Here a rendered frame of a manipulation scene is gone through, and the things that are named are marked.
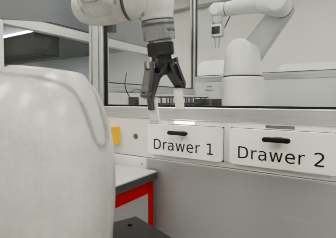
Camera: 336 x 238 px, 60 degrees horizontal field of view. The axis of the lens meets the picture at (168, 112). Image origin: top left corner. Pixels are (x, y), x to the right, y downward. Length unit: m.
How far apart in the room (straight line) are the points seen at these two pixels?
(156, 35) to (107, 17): 0.15
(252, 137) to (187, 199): 0.33
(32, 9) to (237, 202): 1.24
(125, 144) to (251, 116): 0.51
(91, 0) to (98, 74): 0.50
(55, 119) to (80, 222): 0.11
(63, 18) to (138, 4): 0.93
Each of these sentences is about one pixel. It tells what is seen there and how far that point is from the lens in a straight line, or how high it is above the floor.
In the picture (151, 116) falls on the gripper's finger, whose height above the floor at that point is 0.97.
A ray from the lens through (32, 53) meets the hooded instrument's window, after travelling 1.57.
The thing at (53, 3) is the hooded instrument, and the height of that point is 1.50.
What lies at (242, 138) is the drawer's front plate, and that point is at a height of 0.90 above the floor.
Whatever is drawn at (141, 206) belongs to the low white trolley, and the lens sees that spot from 1.05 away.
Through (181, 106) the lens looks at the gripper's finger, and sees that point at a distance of 0.90.
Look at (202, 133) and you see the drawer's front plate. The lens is 0.96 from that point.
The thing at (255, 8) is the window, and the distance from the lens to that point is 0.97.
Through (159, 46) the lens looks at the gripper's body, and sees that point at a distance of 0.80.
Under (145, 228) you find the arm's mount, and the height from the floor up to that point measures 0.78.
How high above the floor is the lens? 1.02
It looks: 2 degrees down
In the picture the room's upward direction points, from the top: straight up
